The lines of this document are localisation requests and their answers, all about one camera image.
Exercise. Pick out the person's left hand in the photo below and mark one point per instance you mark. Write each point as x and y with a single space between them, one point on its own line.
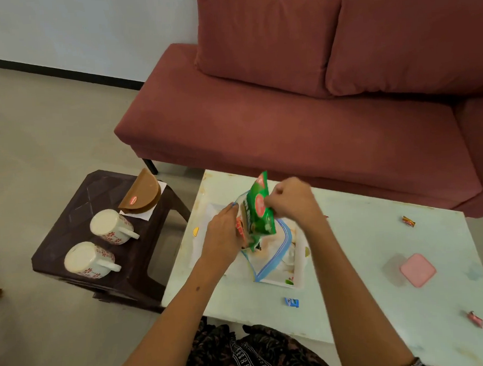
218 235

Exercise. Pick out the person's right hand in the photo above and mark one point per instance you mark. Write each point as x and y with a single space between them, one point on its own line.
293 202

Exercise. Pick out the person's right fingers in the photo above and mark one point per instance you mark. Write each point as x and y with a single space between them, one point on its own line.
275 199

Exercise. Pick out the person's left fingers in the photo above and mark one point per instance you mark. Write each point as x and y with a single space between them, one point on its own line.
235 226

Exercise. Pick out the orange red snack packet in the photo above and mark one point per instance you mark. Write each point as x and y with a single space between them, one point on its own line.
241 230

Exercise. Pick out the green snack packet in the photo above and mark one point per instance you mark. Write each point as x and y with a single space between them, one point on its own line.
259 212

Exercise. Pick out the person's right forearm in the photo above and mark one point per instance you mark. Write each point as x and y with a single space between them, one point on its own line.
346 293

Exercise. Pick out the person's left forearm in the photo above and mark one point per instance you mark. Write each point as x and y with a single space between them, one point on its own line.
168 320

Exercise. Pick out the clear zip bag blue seal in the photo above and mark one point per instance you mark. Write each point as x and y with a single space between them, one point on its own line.
276 252

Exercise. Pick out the red fabric sofa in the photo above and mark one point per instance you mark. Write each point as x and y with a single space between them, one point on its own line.
304 144

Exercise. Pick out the white rectangular tray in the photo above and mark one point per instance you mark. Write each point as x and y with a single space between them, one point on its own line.
298 273

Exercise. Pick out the blue wrapped candy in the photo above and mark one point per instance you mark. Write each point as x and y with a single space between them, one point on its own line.
291 302

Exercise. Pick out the brown half-round plastic holder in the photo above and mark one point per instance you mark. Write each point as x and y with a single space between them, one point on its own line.
142 193

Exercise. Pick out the white mug red flower print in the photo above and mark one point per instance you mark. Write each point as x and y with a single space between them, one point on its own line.
107 225
85 259

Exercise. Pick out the black patterned garment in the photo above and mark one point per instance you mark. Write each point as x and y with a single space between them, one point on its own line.
256 355

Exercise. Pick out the red yellow wrapped candy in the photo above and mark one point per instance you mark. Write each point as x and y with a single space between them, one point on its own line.
408 221

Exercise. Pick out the pink square lid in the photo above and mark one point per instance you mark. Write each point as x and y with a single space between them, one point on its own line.
418 270

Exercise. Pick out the dark brown plastic stool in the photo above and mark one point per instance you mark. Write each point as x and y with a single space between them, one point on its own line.
75 207

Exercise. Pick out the red sofa back cushion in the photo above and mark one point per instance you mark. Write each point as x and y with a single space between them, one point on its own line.
265 36
412 31

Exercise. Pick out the pink wrapped candy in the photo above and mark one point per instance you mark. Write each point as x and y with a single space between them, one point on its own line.
475 319

